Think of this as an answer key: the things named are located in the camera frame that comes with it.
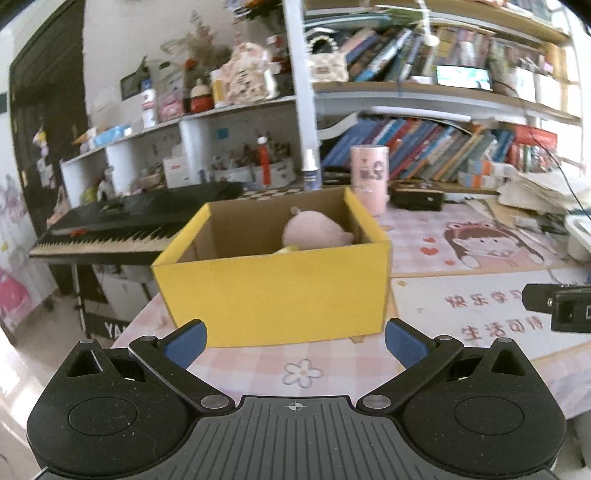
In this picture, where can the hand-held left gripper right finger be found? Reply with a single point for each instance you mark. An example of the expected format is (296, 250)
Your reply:
(404, 344)

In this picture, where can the pink plush toy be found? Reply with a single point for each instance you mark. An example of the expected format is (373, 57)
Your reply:
(314, 230)

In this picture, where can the pink cartoon box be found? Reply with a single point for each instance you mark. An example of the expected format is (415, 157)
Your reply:
(169, 108)

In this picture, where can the white spray bottle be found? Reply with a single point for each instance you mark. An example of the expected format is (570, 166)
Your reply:
(310, 175)

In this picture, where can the pink wall sticker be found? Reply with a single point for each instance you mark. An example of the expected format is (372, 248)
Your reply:
(11, 295)

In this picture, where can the red round doll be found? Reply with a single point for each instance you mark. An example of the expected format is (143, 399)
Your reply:
(202, 99)

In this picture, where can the dark wooden box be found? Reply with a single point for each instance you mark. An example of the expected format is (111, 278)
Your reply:
(415, 197)

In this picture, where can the dark door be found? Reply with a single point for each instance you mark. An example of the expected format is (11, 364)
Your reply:
(51, 115)

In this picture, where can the phone with lit screen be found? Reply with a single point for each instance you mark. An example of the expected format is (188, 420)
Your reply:
(464, 77)

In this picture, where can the red book set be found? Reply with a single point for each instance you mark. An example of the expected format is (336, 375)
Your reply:
(533, 147)

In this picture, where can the black keyboard piano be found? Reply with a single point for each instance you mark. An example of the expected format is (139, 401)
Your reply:
(129, 221)

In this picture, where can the red white shelf box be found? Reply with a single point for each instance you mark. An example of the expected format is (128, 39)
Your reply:
(175, 173)

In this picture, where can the white tube lamp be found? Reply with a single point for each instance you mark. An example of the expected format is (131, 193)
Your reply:
(415, 113)

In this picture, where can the pink cartoon cylinder container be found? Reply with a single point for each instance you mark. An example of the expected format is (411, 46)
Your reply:
(369, 180)

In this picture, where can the yellow cardboard box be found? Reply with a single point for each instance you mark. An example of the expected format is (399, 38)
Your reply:
(277, 300)

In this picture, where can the white bookshelf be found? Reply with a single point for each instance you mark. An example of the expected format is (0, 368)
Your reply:
(304, 92)

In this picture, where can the floral printed bag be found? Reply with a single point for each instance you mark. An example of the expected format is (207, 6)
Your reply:
(244, 78)

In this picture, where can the white lotion bottle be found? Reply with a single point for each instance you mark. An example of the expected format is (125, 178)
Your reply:
(148, 106)

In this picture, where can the white pen tray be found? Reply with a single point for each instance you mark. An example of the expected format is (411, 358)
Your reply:
(258, 174)

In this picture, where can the black keyboard stand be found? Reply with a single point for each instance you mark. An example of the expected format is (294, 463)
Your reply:
(106, 318)

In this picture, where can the white pearl handbag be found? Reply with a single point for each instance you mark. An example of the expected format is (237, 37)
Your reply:
(327, 64)

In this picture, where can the red slim bottle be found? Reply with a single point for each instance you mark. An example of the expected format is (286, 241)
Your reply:
(264, 161)

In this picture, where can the row of leaning books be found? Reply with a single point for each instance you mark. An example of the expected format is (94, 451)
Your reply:
(415, 147)

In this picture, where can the white plastic container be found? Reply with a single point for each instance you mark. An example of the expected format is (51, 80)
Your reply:
(579, 237)

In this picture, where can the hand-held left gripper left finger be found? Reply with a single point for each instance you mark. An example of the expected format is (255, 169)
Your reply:
(187, 341)

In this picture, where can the orange white carton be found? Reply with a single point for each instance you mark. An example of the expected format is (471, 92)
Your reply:
(475, 180)
(496, 168)

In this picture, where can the stack of papers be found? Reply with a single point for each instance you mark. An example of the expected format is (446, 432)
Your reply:
(535, 194)

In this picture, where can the wooden chess box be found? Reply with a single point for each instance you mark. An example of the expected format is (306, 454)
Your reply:
(277, 193)

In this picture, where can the shelf row of books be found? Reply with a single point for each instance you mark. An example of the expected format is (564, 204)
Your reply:
(392, 55)

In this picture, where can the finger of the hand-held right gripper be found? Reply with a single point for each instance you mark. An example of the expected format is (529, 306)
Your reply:
(538, 296)

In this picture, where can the blue tissue packet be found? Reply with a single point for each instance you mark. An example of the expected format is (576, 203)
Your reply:
(112, 136)

